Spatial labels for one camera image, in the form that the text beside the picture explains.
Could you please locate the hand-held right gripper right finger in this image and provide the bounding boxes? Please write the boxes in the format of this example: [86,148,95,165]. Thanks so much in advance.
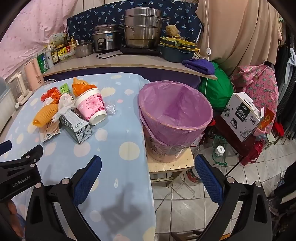
[195,154,273,241]

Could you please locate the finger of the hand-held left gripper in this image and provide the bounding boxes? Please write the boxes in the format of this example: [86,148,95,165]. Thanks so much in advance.
[0,140,12,156]
[0,145,44,168]

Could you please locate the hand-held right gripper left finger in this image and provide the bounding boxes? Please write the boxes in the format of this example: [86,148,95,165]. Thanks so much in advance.
[25,155,102,241]

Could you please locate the orange white snack packet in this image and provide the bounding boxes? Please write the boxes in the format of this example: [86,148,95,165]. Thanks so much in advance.
[39,120,62,143]

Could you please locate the orange foam fruit net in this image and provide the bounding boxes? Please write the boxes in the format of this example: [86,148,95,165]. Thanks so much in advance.
[32,104,59,127]
[72,77,97,98]

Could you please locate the grey patterned milk carton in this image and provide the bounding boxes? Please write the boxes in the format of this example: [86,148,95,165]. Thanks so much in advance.
[59,109,92,144]

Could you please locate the white tissue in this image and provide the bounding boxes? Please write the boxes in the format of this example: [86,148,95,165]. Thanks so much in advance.
[44,94,77,121]

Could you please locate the bin with purple bag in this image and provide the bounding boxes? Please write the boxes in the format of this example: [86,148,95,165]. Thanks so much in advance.
[139,80,213,163]

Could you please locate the pink paper cup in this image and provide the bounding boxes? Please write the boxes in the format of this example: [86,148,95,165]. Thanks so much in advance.
[74,88,107,126]

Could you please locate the person's left hand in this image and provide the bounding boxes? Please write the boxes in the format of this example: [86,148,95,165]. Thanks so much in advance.
[6,200,25,235]

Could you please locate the large clear plastic bottle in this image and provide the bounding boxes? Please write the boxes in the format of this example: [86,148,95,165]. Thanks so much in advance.
[203,146,228,166]

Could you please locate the white plastic container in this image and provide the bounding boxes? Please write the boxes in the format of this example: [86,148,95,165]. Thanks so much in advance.
[0,76,16,132]

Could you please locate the red thermos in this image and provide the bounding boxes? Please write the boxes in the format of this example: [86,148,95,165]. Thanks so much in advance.
[240,139,264,165]

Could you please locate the blue polka dot tablecloth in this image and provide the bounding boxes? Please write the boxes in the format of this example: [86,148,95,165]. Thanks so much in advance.
[0,73,156,241]

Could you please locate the white small appliance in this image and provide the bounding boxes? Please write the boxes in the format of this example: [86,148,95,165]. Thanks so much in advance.
[8,72,33,106]

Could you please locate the red plastic bag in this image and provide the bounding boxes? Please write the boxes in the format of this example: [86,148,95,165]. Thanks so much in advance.
[41,87,61,102]

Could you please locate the pink basket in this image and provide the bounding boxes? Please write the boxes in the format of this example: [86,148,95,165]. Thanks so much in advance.
[253,128,266,144]

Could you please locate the white printed carton box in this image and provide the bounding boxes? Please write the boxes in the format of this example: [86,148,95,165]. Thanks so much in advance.
[221,92,265,142]

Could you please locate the pink electric kettle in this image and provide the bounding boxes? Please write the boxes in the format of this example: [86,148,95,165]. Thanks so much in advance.
[24,58,45,91]

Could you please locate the red orange packet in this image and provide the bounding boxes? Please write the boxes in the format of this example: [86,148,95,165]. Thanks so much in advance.
[258,108,275,133]

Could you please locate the green bag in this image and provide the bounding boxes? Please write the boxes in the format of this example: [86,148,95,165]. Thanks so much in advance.
[198,61,234,111]

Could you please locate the green white can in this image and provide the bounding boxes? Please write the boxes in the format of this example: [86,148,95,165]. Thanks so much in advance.
[37,53,49,74]

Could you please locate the white bottle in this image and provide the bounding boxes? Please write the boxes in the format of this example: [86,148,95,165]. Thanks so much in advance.
[45,47,54,69]

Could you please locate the dark sauce bottle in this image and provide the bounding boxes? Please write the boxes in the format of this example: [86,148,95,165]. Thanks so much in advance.
[51,44,60,65]

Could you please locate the yellow seasoning packets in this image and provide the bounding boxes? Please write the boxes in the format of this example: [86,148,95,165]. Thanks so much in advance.
[58,47,75,62]

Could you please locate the pink floral cloth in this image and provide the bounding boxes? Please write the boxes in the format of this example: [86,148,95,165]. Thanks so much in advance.
[231,64,279,121]

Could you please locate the purple towel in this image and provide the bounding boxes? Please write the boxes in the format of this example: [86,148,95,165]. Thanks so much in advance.
[182,58,216,75]

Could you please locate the small steel pot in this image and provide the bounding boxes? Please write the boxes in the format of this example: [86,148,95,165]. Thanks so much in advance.
[74,40,94,58]

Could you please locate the white green box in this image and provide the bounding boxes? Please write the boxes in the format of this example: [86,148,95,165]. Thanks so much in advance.
[50,32,65,49]

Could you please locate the pink curtain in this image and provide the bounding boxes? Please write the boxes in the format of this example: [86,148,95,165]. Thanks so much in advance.
[0,0,86,79]

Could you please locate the hanging clothes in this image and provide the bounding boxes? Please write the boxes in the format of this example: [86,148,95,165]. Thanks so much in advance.
[275,42,296,137]

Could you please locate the dark blue basin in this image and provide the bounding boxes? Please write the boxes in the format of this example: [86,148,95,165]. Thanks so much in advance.
[159,45,196,63]

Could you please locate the steel rice cooker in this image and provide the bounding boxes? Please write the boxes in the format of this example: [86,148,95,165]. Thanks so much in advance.
[92,24,121,53]

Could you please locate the yellow tray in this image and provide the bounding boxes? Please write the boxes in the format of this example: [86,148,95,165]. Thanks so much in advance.
[160,37,200,52]

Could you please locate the black induction cooker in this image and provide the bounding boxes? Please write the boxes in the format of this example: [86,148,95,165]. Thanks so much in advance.
[120,44,162,56]

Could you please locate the navy printed cloth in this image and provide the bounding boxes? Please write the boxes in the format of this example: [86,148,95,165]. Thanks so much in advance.
[67,0,204,44]

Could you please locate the beige curtain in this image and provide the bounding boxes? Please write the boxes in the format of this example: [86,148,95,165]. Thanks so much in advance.
[195,0,281,77]

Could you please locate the brown loofah sponge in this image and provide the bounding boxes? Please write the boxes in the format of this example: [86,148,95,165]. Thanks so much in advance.
[165,25,180,37]

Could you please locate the large steel steamer pot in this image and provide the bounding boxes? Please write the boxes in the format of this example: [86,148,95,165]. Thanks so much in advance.
[119,7,171,49]

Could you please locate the white floor cable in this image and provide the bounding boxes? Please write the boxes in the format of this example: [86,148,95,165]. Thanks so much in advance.
[154,176,197,211]

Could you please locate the black power cable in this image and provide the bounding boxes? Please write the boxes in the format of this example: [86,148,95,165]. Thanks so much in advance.
[96,52,123,59]

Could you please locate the white cable with switch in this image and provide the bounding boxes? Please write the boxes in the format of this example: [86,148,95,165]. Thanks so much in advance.
[205,0,212,62]

